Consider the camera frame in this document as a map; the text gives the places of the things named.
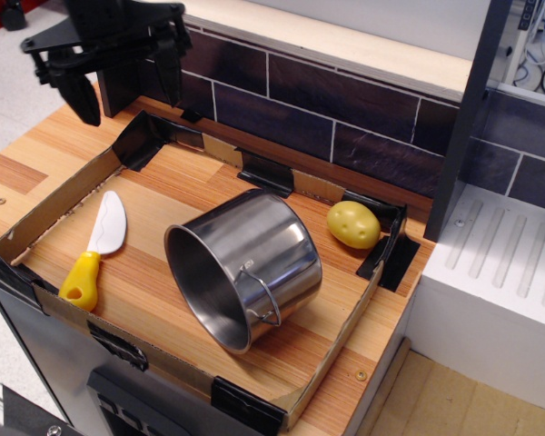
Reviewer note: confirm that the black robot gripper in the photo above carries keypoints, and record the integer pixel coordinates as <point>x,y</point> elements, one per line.
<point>100,34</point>

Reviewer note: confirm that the stainless steel metal pot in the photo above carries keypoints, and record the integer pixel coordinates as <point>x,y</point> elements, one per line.
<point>244,267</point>

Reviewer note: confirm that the cardboard fence with black tape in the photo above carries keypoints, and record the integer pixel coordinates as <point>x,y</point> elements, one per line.
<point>319,366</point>

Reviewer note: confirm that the dark grey left side panel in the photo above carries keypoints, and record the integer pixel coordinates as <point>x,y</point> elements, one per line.
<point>121,85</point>

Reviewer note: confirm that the yellow plastic toy potato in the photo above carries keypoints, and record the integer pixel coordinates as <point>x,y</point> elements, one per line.
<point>354,225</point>

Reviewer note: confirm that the white ribbed drainboard sink unit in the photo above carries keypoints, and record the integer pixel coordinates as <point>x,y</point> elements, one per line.
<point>480,303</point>

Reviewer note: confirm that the yellow handled white toy knife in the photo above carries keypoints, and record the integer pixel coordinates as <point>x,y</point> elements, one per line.
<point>80,285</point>

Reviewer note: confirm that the dark grey vertical post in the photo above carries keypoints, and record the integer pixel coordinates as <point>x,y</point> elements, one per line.
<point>454,169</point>

